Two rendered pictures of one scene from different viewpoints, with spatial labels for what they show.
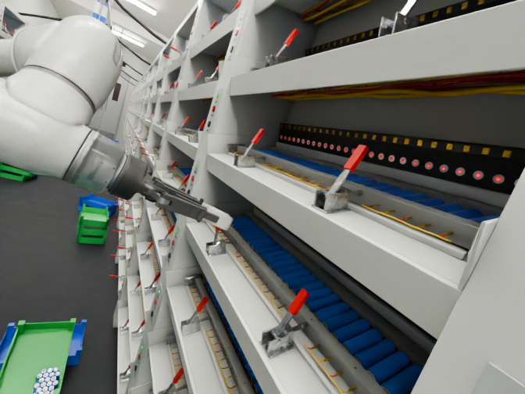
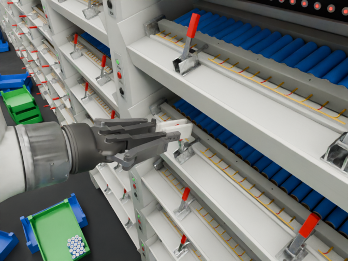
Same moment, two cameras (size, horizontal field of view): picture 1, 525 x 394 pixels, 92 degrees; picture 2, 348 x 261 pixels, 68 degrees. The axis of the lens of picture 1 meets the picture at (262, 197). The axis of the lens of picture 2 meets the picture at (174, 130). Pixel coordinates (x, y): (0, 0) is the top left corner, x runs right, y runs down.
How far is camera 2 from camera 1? 0.22 m
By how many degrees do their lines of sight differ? 28
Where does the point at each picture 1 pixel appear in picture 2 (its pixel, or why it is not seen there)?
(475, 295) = not seen: outside the picture
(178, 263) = not seen: hidden behind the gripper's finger
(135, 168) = (84, 144)
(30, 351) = (49, 231)
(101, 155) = (47, 158)
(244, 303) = (242, 215)
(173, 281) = (144, 171)
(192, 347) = (192, 228)
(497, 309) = not seen: outside the picture
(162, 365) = (163, 228)
